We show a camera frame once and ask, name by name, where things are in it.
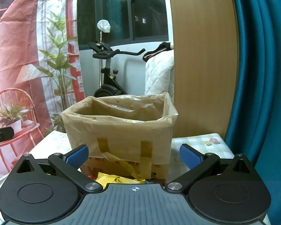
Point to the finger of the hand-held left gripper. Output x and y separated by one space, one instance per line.
2 133

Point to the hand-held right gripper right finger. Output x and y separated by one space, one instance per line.
190 156

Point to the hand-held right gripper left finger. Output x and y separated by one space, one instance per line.
78 156

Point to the yellow snack packet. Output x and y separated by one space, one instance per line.
110 180

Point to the cardboard box with plastic liner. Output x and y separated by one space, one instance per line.
121 140

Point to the checked cartoon tablecloth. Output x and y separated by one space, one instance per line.
196 143

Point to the black exercise bike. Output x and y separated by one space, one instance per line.
107 84

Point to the printed backdrop cloth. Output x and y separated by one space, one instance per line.
14 51

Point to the white quilted cover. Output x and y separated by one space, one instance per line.
159 75

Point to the wooden panel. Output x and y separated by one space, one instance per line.
201 63

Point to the teal curtain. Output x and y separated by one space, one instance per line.
267 98

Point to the black cloth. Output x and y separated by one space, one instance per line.
154 51

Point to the white plastic bag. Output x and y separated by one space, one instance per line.
104 25

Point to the dark window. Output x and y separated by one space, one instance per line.
142 9

